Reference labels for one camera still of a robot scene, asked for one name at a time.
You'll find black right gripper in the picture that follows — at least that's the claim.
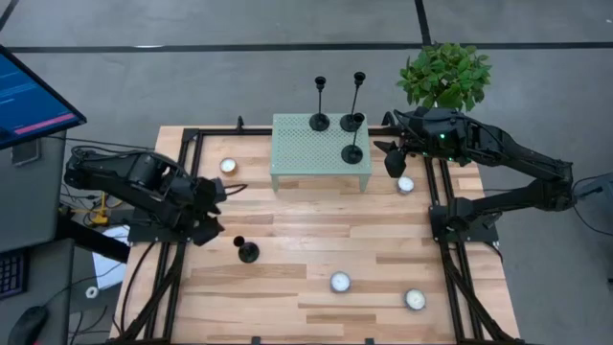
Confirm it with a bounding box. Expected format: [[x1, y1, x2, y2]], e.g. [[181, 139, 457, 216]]
[[373, 107, 432, 179]]

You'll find green plant in black pot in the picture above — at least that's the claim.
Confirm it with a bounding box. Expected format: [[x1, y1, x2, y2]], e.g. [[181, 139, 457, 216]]
[[396, 41, 493, 114]]

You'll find black keyboard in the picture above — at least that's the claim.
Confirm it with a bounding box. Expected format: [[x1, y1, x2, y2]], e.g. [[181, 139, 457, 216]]
[[0, 248, 26, 301]]

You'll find black computer mouse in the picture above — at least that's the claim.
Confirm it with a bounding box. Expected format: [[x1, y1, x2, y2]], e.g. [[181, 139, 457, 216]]
[[7, 305, 49, 345]]

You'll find grey desk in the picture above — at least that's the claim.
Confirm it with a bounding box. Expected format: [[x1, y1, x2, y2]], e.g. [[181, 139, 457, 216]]
[[0, 129, 76, 345]]

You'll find yellow clamp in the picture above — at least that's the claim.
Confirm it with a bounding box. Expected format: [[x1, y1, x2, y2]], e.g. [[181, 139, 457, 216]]
[[87, 191, 112, 227]]

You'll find computer monitor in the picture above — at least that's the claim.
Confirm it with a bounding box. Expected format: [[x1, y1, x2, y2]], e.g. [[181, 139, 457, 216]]
[[0, 45, 88, 150]]

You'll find black desk foot bar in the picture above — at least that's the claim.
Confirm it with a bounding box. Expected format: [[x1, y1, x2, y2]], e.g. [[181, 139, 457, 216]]
[[55, 213, 131, 265]]

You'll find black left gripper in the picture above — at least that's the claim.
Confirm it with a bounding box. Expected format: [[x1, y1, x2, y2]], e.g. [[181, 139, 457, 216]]
[[174, 177, 228, 247]]

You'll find black aluminium table frame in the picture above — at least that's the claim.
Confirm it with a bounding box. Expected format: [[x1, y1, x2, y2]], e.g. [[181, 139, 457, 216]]
[[107, 125, 523, 345]]

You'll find grey floor box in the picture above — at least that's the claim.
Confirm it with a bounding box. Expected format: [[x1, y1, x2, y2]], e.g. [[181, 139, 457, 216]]
[[573, 172, 613, 205]]

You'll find blue floral candle tin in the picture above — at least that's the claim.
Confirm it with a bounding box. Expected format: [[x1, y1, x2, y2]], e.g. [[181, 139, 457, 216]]
[[329, 270, 352, 294], [403, 287, 427, 311]]

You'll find white paper sheet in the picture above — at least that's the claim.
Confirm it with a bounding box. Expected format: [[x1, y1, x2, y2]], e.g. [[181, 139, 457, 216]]
[[91, 224, 131, 291]]

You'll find green perforated metal shelf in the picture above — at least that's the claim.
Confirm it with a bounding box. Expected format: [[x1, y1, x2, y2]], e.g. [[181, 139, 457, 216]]
[[269, 112, 374, 194]]

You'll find black candlestick holder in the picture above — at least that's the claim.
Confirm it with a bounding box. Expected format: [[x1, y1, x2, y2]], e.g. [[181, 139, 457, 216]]
[[339, 71, 368, 133], [308, 75, 331, 133], [232, 235, 261, 265], [340, 112, 366, 166]]

